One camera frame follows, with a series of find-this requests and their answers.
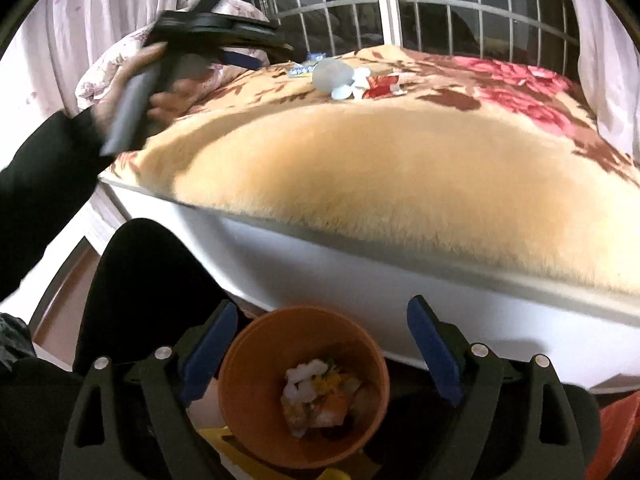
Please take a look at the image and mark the orange trash bin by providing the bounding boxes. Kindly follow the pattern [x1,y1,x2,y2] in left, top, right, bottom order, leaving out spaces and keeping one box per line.
[218,307,390,469]

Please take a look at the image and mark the pink curtain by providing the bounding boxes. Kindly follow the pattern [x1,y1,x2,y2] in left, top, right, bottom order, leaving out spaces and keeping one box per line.
[0,0,187,122]
[572,0,639,160]

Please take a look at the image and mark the window with metal bars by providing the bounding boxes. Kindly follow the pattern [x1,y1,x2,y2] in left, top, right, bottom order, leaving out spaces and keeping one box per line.
[243,0,579,80]

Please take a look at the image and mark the person's left hand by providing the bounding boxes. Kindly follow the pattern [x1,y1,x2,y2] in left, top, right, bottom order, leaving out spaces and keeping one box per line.
[91,42,212,141]

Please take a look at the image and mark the folded floral white quilt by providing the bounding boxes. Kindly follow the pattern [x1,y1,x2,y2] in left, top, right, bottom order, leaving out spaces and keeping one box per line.
[75,0,268,110]

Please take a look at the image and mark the left pink curtain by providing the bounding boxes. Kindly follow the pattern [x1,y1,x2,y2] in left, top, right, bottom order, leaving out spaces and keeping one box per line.
[0,0,187,122]

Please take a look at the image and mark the white bed frame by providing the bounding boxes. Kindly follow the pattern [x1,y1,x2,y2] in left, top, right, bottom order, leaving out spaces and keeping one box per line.
[103,176,639,393]

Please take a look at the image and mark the floral yellow fleece blanket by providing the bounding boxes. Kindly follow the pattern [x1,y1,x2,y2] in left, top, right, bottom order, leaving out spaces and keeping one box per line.
[108,46,639,294]

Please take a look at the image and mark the small white paper scrap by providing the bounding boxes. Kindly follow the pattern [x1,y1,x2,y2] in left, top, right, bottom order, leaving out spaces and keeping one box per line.
[331,66,371,101]

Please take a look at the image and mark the black sleeved left forearm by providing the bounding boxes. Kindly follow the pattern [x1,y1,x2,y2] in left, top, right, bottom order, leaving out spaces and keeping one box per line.
[1,110,113,298]

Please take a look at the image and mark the red white crumpled wrapper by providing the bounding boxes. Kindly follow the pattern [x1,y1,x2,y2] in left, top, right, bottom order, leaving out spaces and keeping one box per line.
[362,74,406,100]

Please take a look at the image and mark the white tissue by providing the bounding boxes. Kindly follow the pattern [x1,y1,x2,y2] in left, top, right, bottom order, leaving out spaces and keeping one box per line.
[283,359,329,404]

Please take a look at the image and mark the blue white milk carton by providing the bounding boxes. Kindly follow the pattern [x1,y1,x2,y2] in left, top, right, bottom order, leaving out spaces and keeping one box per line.
[288,52,326,78]

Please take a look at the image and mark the right pink curtain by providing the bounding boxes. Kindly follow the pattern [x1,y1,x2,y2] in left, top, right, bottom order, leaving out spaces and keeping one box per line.
[572,0,639,160]

